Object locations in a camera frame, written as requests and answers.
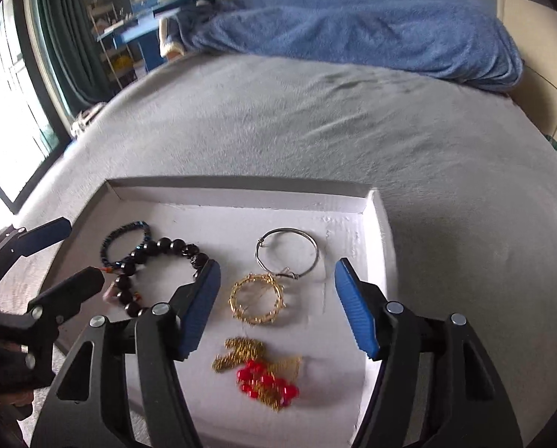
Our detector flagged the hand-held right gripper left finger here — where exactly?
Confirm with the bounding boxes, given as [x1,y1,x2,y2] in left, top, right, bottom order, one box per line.
[30,258,222,448]

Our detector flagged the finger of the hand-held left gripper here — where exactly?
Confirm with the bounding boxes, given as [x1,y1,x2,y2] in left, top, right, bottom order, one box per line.
[0,218,72,292]
[8,267,106,337]

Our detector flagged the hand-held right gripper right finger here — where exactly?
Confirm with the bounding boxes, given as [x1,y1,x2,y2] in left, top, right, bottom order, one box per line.
[334,258,524,448]

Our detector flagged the gold chain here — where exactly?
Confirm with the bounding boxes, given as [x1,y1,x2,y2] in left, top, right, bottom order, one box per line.
[212,336,304,414]

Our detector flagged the gold wire bracelet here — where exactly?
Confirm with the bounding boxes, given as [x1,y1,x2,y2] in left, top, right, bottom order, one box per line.
[230,273,288,327]

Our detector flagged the grey cardboard box tray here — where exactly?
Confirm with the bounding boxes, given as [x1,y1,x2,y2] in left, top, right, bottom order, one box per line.
[8,176,398,448]

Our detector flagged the silver bangle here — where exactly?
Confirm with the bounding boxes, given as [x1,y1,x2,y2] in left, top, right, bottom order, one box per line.
[256,228,319,281]

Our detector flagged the blue bead bracelet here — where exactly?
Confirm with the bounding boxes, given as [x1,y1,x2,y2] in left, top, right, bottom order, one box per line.
[100,221,152,274]

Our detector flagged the large black bead bracelet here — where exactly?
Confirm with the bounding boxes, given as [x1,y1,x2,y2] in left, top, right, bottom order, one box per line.
[112,238,210,317]

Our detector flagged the person's left hand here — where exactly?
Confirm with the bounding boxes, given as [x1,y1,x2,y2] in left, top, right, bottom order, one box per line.
[0,386,34,421]

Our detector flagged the white sneakers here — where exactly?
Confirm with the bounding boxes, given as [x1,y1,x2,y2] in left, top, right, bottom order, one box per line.
[68,103,106,138]

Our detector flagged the window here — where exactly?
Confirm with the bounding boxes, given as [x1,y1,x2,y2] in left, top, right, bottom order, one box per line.
[0,0,74,215]

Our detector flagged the white trolley rack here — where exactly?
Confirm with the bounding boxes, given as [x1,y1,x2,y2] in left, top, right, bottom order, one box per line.
[86,2,137,89]

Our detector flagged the teal curtain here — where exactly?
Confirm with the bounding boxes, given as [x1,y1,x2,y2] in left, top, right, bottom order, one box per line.
[36,0,113,117]

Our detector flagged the blue desk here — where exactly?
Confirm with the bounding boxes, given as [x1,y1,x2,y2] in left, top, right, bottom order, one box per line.
[96,0,218,75]

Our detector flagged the white slipper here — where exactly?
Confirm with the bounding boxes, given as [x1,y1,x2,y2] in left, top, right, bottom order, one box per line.
[159,14,186,59]

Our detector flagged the blue blanket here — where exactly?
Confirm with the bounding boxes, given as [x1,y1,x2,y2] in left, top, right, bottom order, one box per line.
[173,0,525,93]

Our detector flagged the beige wardrobe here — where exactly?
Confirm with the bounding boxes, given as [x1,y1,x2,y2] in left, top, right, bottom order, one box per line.
[495,0,557,141]

